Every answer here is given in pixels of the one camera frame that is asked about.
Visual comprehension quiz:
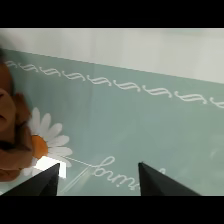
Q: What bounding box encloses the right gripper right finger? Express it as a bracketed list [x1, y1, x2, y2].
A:
[137, 161, 201, 197]

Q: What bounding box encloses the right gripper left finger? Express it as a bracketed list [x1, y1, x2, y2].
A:
[0, 162, 61, 197]

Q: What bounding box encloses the brown shirt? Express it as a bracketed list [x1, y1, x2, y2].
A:
[0, 48, 35, 183]

